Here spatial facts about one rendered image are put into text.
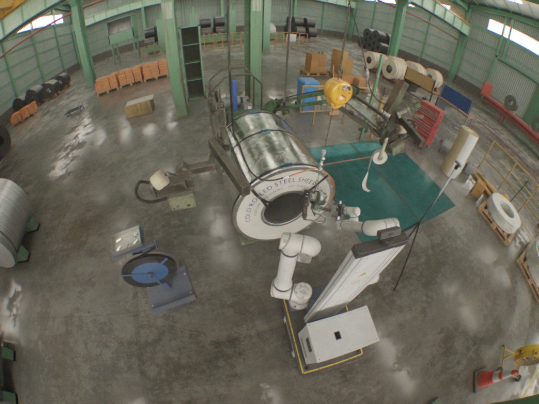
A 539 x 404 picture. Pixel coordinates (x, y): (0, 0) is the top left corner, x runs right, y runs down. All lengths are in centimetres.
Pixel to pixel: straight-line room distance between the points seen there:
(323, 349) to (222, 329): 129
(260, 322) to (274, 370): 60
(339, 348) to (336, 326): 19
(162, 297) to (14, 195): 368
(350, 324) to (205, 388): 167
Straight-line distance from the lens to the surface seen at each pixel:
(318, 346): 185
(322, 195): 234
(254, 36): 628
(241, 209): 225
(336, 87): 164
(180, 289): 295
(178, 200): 158
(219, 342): 269
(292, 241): 139
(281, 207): 281
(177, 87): 632
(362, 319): 201
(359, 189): 419
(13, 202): 517
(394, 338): 310
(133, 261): 223
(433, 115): 660
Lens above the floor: 263
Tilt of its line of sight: 47 degrees down
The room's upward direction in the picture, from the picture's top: 3 degrees clockwise
